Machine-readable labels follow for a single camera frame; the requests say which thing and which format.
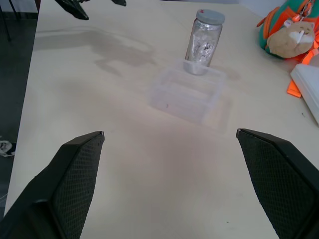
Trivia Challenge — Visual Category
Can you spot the white plastic box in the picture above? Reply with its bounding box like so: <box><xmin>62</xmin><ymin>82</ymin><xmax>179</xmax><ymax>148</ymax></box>
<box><xmin>290</xmin><ymin>63</ymin><xmax>319</xmax><ymax>125</ymax></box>

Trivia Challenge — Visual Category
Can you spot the orange and green backpack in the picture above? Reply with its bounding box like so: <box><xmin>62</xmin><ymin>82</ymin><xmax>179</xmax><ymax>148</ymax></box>
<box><xmin>256</xmin><ymin>0</ymin><xmax>319</xmax><ymax>67</ymax></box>

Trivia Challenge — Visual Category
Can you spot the white crumpled cloth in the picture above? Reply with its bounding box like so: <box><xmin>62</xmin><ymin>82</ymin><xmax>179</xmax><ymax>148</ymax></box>
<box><xmin>0</xmin><ymin>135</ymin><xmax>16</xmax><ymax>157</ymax></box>

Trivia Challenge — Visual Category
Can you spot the beige hamster plush toy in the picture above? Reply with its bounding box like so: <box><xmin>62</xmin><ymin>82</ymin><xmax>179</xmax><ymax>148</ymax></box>
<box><xmin>266</xmin><ymin>21</ymin><xmax>316</xmax><ymax>59</ymax></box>

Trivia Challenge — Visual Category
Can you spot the clear plastic box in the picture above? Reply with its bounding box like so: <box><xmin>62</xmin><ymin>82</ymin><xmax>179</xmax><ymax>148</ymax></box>
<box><xmin>149</xmin><ymin>57</ymin><xmax>227</xmax><ymax>125</ymax></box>

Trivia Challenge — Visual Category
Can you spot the clear jar with grey lid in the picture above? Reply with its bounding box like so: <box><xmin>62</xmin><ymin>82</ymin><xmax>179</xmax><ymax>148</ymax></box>
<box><xmin>183</xmin><ymin>17</ymin><xmax>223</xmax><ymax>76</ymax></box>

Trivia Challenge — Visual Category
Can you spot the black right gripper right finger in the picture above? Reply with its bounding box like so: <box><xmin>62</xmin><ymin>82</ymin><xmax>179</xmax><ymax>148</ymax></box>
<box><xmin>236</xmin><ymin>128</ymin><xmax>319</xmax><ymax>239</ymax></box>

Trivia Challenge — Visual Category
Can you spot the grey plastic jar lid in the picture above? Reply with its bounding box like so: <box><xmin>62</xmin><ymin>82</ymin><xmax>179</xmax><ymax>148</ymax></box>
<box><xmin>195</xmin><ymin>9</ymin><xmax>226</xmax><ymax>25</ymax></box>

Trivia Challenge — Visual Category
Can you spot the orange webbing strap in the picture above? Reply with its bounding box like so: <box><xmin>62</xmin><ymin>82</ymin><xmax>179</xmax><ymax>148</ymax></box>
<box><xmin>286</xmin><ymin>79</ymin><xmax>303</xmax><ymax>99</ymax></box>

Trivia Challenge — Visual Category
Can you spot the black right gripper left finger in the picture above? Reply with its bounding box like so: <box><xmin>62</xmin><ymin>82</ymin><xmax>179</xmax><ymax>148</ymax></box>
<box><xmin>0</xmin><ymin>130</ymin><xmax>105</xmax><ymax>239</ymax></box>

